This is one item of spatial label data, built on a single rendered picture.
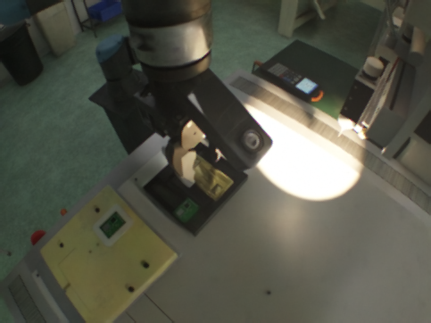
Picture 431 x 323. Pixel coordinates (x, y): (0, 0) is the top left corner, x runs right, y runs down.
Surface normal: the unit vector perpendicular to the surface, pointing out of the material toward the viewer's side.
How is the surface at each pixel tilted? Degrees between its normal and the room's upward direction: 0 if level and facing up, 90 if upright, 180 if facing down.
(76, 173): 0
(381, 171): 0
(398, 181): 0
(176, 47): 90
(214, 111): 30
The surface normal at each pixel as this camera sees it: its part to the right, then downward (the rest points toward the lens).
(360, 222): -0.04, -0.54
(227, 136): 0.35, -0.19
